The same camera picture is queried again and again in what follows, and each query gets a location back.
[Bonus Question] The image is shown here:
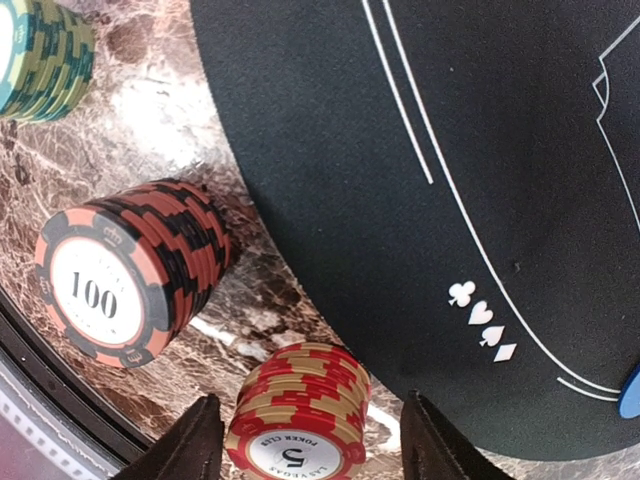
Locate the white slotted cable duct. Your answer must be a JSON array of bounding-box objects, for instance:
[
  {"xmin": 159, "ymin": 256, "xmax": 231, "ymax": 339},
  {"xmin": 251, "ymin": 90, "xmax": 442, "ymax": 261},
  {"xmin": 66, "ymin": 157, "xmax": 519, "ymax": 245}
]
[{"xmin": 1, "ymin": 393, "xmax": 98, "ymax": 479}]

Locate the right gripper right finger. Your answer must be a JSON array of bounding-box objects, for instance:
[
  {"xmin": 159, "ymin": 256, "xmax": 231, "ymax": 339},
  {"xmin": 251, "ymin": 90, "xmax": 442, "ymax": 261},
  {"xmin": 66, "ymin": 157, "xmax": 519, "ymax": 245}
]
[{"xmin": 400, "ymin": 390, "xmax": 512, "ymax": 480}]

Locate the red-gold 5 chip stack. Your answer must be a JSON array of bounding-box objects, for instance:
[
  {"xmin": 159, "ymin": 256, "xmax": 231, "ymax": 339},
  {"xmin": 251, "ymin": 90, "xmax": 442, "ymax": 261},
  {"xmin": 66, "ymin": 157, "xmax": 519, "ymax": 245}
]
[{"xmin": 225, "ymin": 342, "xmax": 371, "ymax": 479}]

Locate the black round poker mat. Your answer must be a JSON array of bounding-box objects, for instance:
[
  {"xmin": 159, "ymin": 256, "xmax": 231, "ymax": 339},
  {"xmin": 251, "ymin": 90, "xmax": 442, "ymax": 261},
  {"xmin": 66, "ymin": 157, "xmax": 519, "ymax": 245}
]
[{"xmin": 191, "ymin": 1, "xmax": 639, "ymax": 460}]

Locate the black-red 100 chip stack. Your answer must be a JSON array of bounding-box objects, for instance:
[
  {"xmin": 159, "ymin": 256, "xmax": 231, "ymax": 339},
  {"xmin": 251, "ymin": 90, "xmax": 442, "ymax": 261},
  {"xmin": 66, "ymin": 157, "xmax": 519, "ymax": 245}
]
[{"xmin": 35, "ymin": 179, "xmax": 232, "ymax": 368}]

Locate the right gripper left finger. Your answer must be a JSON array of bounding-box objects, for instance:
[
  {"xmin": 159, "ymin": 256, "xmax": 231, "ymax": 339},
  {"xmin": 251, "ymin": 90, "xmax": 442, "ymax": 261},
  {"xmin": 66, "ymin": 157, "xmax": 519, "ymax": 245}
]
[{"xmin": 112, "ymin": 394, "xmax": 225, "ymax": 480}]

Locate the blue small blind button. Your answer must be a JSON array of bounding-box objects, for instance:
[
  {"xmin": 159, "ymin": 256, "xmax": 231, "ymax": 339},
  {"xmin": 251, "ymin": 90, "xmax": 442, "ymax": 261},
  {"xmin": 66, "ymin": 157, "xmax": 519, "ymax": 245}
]
[{"xmin": 618, "ymin": 365, "xmax": 640, "ymax": 419}]

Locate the green poker chip stack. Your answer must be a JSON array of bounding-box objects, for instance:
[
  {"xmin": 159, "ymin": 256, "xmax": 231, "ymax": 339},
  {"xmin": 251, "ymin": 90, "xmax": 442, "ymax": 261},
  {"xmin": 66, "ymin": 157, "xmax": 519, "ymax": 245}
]
[{"xmin": 1, "ymin": 0, "xmax": 96, "ymax": 123}]

